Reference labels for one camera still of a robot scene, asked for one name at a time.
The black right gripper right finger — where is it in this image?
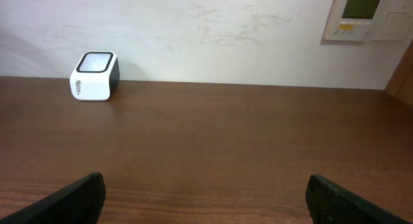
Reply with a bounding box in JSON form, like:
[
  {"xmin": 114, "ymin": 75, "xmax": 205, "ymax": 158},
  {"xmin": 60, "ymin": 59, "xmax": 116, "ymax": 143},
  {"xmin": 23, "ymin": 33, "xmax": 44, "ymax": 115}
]
[{"xmin": 305, "ymin": 174, "xmax": 410, "ymax": 224}]

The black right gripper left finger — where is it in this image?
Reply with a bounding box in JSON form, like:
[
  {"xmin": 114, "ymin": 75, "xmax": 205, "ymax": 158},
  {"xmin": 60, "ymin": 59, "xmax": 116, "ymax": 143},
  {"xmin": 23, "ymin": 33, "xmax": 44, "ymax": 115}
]
[{"xmin": 1, "ymin": 172, "xmax": 106, "ymax": 224}]

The white barcode scanner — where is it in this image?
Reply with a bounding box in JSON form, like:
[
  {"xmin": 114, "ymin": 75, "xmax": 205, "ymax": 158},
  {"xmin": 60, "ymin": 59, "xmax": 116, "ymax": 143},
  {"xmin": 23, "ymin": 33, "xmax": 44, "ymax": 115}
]
[{"xmin": 69, "ymin": 51, "xmax": 120, "ymax": 101}]

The beige wall control panel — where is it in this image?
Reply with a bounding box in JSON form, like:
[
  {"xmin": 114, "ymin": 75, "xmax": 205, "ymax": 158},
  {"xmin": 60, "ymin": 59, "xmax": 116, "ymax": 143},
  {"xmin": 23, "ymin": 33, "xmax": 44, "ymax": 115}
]
[{"xmin": 323, "ymin": 0, "xmax": 412, "ymax": 42}]

